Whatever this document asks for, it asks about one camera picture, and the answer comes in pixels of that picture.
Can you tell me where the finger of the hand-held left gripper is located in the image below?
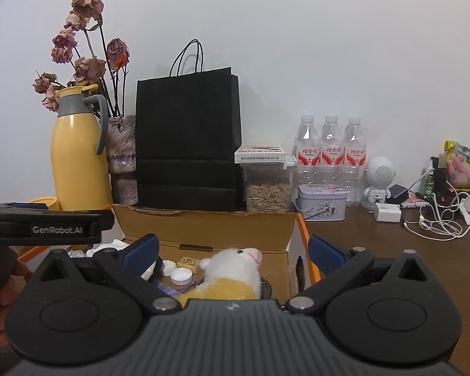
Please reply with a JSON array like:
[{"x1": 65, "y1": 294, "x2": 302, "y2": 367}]
[
  {"x1": 0, "y1": 208, "x2": 115, "y2": 231},
  {"x1": 0, "y1": 201, "x2": 48, "y2": 211}
]

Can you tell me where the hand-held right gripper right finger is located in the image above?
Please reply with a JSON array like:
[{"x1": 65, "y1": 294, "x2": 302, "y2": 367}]
[{"x1": 285, "y1": 233, "x2": 430, "y2": 316}]

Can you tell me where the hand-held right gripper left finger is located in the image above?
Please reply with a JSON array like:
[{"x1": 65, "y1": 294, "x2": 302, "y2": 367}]
[{"x1": 39, "y1": 234, "x2": 182, "y2": 315}]

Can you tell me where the white bottle cap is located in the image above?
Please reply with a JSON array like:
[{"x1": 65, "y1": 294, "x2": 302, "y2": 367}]
[{"x1": 170, "y1": 268, "x2": 194, "y2": 287}]

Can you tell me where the purple woven cloth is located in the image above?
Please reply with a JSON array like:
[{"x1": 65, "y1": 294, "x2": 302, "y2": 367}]
[{"x1": 154, "y1": 277, "x2": 205, "y2": 297}]

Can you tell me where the small yellow block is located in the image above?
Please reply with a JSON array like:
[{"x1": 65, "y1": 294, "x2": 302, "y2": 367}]
[{"x1": 177, "y1": 256, "x2": 201, "y2": 274}]

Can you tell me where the red cardboard box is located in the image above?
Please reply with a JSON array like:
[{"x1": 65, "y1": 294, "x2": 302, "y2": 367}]
[{"x1": 17, "y1": 203, "x2": 322, "y2": 303}]

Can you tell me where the orange and white plush toy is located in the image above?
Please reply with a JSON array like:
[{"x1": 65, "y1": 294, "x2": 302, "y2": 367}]
[{"x1": 175, "y1": 246, "x2": 264, "y2": 308}]

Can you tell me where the yellow mug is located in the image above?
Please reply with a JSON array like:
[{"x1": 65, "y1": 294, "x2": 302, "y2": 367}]
[{"x1": 21, "y1": 196, "x2": 60, "y2": 213}]

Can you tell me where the lilac tin box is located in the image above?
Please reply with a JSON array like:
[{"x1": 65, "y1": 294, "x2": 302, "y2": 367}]
[{"x1": 295, "y1": 183, "x2": 348, "y2": 222}]

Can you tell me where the yellow thermos jug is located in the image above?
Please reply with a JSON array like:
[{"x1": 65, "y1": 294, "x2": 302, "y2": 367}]
[{"x1": 50, "y1": 84, "x2": 114, "y2": 212}]

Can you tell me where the glass vase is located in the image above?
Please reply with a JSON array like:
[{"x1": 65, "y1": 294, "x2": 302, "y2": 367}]
[{"x1": 106, "y1": 114, "x2": 138, "y2": 206}]

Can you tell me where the white charger block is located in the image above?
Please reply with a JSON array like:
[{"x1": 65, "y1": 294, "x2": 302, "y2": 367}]
[{"x1": 373, "y1": 202, "x2": 403, "y2": 225}]

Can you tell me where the clear seed container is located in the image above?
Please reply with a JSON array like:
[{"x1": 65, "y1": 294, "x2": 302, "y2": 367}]
[{"x1": 240, "y1": 156, "x2": 299, "y2": 214}]

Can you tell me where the black power adapter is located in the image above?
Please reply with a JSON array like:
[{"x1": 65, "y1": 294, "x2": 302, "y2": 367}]
[{"x1": 387, "y1": 184, "x2": 410, "y2": 205}]

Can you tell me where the white robot toy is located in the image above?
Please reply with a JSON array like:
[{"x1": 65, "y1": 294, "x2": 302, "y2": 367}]
[{"x1": 362, "y1": 155, "x2": 397, "y2": 205}]

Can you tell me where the black paper bag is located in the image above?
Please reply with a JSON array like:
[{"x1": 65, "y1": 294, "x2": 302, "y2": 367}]
[{"x1": 135, "y1": 39, "x2": 244, "y2": 213}]

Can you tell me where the white flat box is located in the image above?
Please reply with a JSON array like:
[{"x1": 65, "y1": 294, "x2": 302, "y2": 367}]
[{"x1": 234, "y1": 143, "x2": 287, "y2": 164}]

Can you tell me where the black upright device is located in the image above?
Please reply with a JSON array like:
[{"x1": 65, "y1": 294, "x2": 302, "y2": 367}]
[{"x1": 425, "y1": 156, "x2": 448, "y2": 201}]

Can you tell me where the yellow snack bag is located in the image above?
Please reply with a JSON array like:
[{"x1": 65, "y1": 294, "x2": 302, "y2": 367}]
[{"x1": 443, "y1": 140, "x2": 470, "y2": 191}]

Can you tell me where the dried flower bouquet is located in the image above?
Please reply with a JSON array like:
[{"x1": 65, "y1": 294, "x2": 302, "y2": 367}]
[{"x1": 32, "y1": 0, "x2": 131, "y2": 119}]

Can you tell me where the tangle of white cables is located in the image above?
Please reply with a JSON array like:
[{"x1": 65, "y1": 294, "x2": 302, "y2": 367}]
[{"x1": 400, "y1": 164, "x2": 470, "y2": 242}]

